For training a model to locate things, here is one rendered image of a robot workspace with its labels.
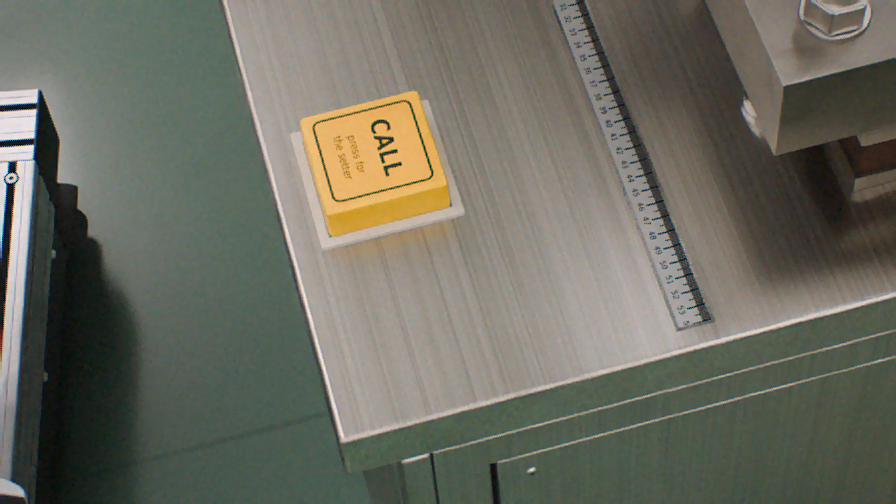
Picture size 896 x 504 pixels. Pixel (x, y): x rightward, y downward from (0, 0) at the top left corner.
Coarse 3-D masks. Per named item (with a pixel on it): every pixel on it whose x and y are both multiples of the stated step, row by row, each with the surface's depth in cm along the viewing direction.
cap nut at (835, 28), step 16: (816, 0) 100; (832, 0) 99; (848, 0) 99; (864, 0) 100; (800, 16) 102; (816, 16) 101; (832, 16) 100; (848, 16) 100; (864, 16) 100; (816, 32) 101; (832, 32) 101; (848, 32) 101
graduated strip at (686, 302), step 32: (576, 0) 120; (576, 32) 119; (576, 64) 118; (608, 64) 118; (608, 96) 116; (608, 128) 115; (640, 160) 114; (640, 192) 113; (640, 224) 111; (672, 224) 111; (672, 256) 110; (672, 288) 109; (672, 320) 108; (704, 320) 108
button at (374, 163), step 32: (416, 96) 114; (320, 128) 114; (352, 128) 113; (384, 128) 113; (416, 128) 113; (320, 160) 112; (352, 160) 112; (384, 160) 112; (416, 160) 112; (320, 192) 111; (352, 192) 111; (384, 192) 111; (416, 192) 111; (448, 192) 112; (352, 224) 112
